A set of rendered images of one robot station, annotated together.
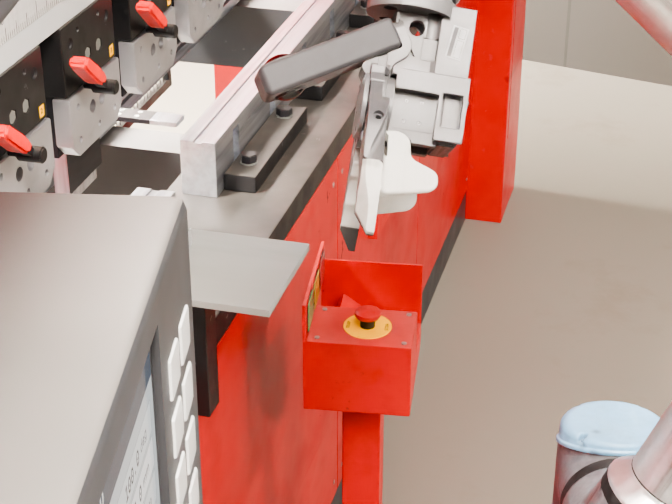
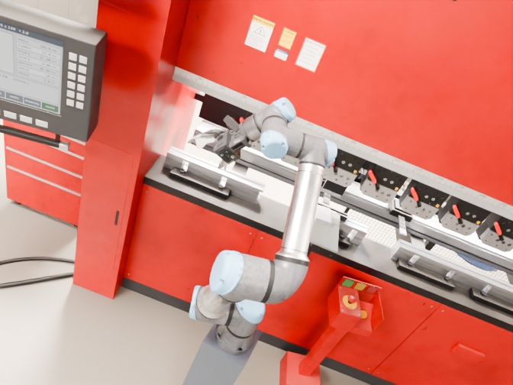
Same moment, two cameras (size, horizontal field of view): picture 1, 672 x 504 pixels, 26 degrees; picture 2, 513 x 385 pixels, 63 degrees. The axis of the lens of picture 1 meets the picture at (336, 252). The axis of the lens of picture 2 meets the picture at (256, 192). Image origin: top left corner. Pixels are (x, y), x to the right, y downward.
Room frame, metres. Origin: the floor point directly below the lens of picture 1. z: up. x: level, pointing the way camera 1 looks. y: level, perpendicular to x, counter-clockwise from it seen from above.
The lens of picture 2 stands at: (0.87, -1.17, 2.18)
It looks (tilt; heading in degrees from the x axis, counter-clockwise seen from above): 37 degrees down; 73
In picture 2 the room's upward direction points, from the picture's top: 24 degrees clockwise
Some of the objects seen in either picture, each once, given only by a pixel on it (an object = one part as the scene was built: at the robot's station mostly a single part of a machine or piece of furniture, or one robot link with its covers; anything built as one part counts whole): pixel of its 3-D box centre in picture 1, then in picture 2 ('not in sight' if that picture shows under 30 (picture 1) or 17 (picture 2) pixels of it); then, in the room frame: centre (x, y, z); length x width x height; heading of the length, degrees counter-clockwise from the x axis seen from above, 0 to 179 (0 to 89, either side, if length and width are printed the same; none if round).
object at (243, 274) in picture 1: (192, 266); (321, 225); (1.64, 0.19, 1.00); 0.26 x 0.18 x 0.01; 75
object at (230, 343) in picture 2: not in sight; (237, 329); (1.29, -0.30, 0.82); 0.15 x 0.15 x 0.10
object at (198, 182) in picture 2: not in sight; (200, 182); (1.09, 0.43, 0.89); 0.30 x 0.05 x 0.03; 165
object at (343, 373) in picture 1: (364, 326); (356, 306); (1.90, -0.04, 0.75); 0.20 x 0.16 x 0.18; 172
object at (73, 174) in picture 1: (77, 160); (334, 186); (1.68, 0.33, 1.13); 0.10 x 0.02 x 0.10; 165
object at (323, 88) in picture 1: (329, 64); (498, 303); (2.64, 0.01, 0.89); 0.30 x 0.05 x 0.03; 165
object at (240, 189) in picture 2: not in sight; (214, 175); (1.15, 0.47, 0.92); 0.50 x 0.06 x 0.10; 165
